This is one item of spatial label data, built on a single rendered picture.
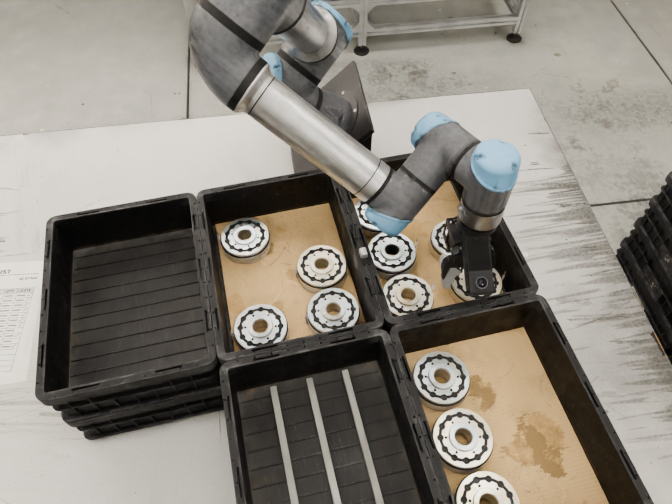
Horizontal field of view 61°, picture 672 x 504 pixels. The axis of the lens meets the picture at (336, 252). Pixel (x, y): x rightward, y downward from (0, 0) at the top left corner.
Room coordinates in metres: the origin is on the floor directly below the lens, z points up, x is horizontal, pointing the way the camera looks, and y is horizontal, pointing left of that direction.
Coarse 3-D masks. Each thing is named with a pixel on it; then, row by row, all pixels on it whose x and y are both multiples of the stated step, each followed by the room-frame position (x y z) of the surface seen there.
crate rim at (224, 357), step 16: (288, 176) 0.83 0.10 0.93; (304, 176) 0.83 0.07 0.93; (208, 192) 0.78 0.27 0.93; (224, 192) 0.79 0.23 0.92; (336, 192) 0.78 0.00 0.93; (352, 224) 0.70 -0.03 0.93; (208, 240) 0.66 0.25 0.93; (352, 240) 0.66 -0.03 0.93; (208, 256) 0.62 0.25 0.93; (208, 272) 0.58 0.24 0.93; (368, 272) 0.58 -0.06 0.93; (208, 288) 0.55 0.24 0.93; (368, 288) 0.56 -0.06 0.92; (304, 336) 0.45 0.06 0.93; (320, 336) 0.45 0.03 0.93; (336, 336) 0.45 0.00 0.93; (224, 352) 0.42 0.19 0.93; (240, 352) 0.42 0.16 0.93; (256, 352) 0.42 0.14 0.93
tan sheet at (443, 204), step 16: (448, 192) 0.87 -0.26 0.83; (432, 208) 0.82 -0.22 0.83; (448, 208) 0.82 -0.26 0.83; (416, 224) 0.78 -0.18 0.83; (432, 224) 0.78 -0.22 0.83; (368, 240) 0.73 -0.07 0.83; (416, 256) 0.69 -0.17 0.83; (432, 256) 0.69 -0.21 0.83; (416, 272) 0.65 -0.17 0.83; (432, 272) 0.65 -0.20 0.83; (448, 304) 0.57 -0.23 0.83
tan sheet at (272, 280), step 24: (264, 216) 0.80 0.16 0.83; (288, 216) 0.80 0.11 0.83; (312, 216) 0.80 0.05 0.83; (288, 240) 0.73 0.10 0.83; (312, 240) 0.73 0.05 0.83; (336, 240) 0.73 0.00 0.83; (240, 264) 0.67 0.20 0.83; (264, 264) 0.67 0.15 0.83; (288, 264) 0.67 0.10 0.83; (240, 288) 0.61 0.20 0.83; (264, 288) 0.61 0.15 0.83; (288, 288) 0.61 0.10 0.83; (240, 312) 0.55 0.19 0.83; (288, 312) 0.55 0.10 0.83; (336, 312) 0.55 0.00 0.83; (360, 312) 0.55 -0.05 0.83
